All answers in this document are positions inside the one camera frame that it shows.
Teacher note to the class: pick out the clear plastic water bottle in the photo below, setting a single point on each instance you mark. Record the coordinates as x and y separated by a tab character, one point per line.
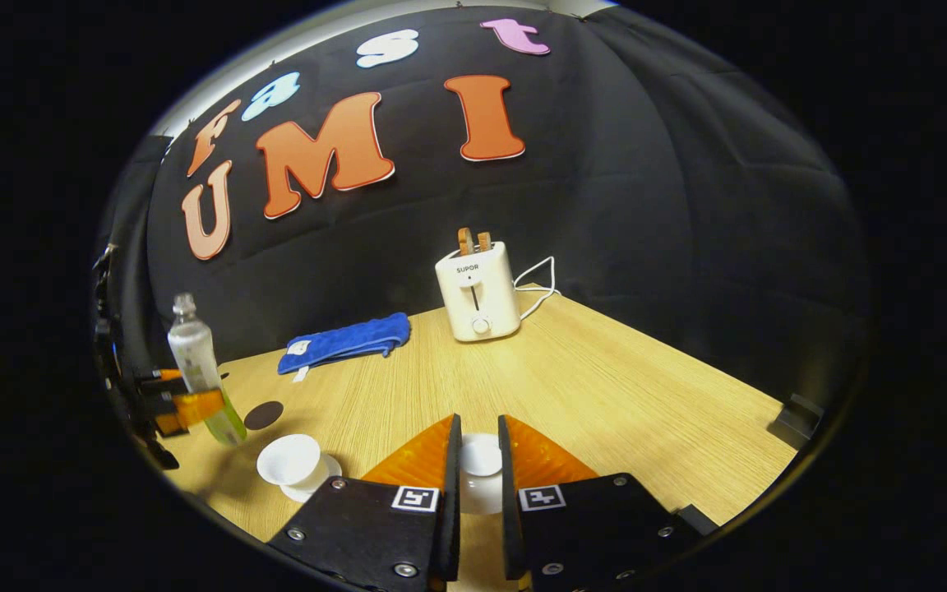
192	345

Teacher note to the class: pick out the black backdrop cloth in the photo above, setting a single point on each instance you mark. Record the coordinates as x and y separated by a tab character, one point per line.
646	205

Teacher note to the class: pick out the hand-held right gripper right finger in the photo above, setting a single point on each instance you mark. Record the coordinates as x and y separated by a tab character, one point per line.
508	493

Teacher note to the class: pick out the dark round coaster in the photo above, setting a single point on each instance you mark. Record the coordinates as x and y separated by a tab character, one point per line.
264	415

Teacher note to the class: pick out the white toaster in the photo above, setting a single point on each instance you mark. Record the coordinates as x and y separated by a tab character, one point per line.
478	296

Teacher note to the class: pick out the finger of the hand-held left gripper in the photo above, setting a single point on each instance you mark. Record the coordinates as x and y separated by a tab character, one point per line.
159	381
194	409

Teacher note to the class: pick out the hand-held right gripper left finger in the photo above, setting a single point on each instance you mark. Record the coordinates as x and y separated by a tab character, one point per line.
450	493

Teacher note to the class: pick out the white teacup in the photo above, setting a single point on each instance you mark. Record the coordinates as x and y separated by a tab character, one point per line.
288	460

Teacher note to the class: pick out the brown toast slice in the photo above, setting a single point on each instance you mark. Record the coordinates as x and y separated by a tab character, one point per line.
483	241
465	241

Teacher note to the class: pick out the blue towel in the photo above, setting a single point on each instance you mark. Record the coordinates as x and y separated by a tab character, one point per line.
342	341

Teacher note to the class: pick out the small black block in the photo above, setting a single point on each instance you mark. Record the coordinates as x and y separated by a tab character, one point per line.
794	419

